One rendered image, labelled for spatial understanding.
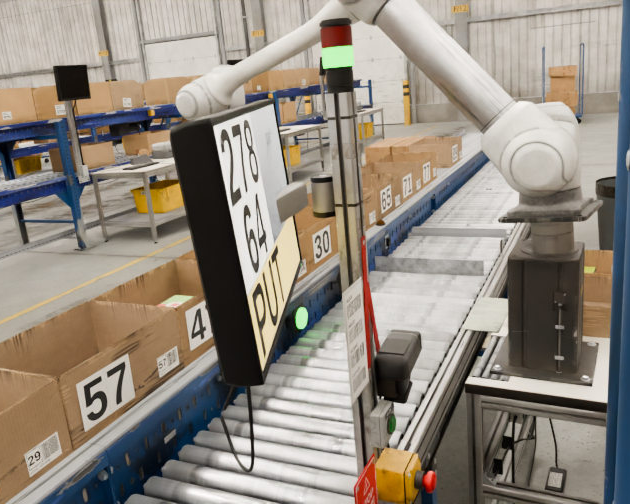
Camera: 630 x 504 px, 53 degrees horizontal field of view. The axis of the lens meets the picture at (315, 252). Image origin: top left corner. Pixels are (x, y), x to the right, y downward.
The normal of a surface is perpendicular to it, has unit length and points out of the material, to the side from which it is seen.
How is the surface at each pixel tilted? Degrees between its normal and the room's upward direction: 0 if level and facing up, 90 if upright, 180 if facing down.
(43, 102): 90
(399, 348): 8
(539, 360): 90
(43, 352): 89
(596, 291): 89
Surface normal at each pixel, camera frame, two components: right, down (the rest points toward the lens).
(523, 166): -0.25, 0.34
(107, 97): 0.90, 0.04
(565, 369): -0.45, 0.28
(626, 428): -0.93, 0.18
